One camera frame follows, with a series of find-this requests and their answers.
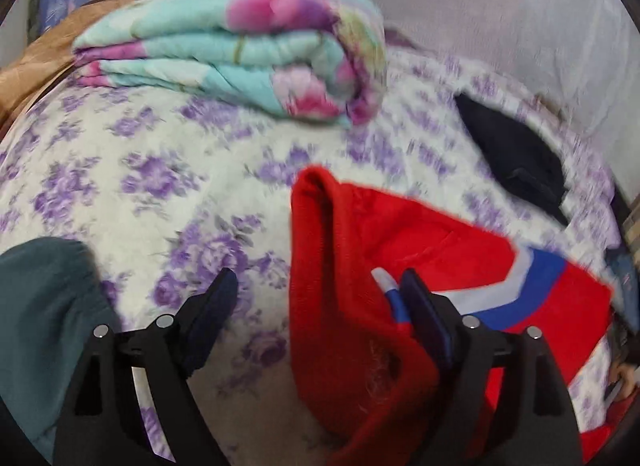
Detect folded floral turquoise quilt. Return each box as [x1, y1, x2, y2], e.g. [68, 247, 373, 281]
[72, 0, 388, 127]

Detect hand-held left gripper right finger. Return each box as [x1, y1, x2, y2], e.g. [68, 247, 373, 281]
[400, 268, 586, 466]

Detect purple floral bed sheet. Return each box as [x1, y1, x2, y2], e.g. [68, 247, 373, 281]
[0, 46, 632, 466]

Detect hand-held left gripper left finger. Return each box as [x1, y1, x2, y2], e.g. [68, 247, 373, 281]
[52, 267, 240, 466]

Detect orange brown blanket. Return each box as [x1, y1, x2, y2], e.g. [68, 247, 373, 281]
[0, 0, 136, 131]

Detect red striped sweater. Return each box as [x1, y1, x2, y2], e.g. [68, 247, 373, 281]
[289, 166, 615, 466]

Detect blue jeans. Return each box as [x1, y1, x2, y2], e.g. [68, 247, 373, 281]
[605, 246, 640, 334]

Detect white lace cover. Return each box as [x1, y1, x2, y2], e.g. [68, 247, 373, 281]
[85, 0, 640, 147]

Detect black pants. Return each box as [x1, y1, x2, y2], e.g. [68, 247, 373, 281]
[452, 94, 571, 227]

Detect dark green garment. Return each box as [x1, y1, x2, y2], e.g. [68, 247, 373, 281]
[0, 237, 121, 464]

